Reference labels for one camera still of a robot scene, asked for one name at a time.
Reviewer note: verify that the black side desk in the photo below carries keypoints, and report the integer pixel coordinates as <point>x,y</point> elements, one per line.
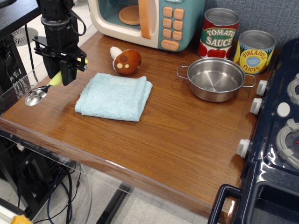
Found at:
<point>14,14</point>

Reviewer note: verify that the brown plush mushroom toy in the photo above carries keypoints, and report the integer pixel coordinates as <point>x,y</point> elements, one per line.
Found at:
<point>125,62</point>

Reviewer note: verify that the toy microwave oven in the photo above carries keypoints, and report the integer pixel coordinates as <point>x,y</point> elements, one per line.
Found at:
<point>161,24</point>

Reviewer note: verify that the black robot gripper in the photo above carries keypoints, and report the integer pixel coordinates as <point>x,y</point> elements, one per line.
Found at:
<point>61,41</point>

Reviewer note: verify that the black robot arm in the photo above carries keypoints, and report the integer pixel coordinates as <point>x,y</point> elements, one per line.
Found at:
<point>59,11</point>

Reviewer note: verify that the light blue folded cloth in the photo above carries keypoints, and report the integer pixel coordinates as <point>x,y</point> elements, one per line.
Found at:
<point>113,97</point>

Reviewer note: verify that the tomato sauce can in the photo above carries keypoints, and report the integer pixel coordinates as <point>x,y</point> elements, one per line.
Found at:
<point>218,32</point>

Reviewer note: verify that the spoon with yellow-green handle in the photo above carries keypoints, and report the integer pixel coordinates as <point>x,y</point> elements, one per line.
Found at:
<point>36,95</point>

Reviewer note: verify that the small stainless steel pot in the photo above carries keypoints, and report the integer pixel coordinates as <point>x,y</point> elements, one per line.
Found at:
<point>215,79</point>

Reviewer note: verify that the dark blue toy stove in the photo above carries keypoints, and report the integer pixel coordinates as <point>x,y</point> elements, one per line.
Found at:
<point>269,193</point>

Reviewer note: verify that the pineapple slices can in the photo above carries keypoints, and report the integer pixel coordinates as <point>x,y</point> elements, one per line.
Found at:
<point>254,51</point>

